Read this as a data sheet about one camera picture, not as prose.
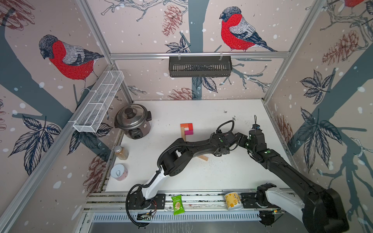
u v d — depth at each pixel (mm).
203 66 1061
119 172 783
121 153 835
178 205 714
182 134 1003
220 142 672
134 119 886
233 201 679
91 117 713
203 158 889
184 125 1041
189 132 1018
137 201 643
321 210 394
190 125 1037
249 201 729
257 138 641
